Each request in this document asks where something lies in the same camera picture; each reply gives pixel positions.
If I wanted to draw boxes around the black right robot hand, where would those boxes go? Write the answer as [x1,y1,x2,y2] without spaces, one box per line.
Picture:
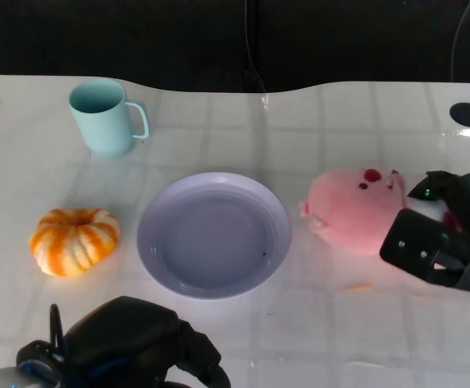
[379,170,470,295]

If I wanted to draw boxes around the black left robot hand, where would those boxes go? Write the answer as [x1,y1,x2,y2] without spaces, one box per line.
[59,295,230,388]

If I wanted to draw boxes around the pink plush doll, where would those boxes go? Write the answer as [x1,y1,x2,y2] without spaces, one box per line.
[298,167,462,256]

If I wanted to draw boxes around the lavender round plate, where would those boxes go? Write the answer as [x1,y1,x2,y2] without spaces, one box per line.
[136,172,292,300]

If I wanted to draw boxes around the orange white striped pumpkin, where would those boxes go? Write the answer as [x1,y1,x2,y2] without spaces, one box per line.
[29,208,121,278]

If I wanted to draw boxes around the black round table grommet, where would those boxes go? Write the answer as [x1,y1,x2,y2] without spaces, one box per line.
[448,102,470,129]

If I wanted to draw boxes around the light blue plastic mug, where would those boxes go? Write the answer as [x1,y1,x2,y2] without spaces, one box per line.
[68,78,151,158]

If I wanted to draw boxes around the black backdrop cloth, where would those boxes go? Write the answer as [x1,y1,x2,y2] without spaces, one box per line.
[0,0,470,94]

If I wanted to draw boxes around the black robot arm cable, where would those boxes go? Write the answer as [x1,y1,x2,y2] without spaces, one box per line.
[48,303,67,349]

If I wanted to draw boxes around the thin grey hanging cable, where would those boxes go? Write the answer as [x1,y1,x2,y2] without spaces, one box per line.
[450,0,470,83]

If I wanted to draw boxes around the thin dark hanging cable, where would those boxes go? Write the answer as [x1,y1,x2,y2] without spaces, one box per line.
[242,0,267,95]

